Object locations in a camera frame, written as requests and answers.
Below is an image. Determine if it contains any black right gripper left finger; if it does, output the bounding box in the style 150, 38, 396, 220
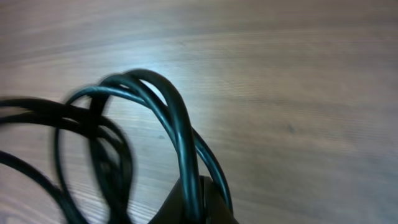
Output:
149, 179, 193, 224

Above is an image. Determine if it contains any black cable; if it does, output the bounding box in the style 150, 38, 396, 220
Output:
0, 68, 234, 224

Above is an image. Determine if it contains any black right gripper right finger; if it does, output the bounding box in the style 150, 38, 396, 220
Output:
200, 176, 238, 224

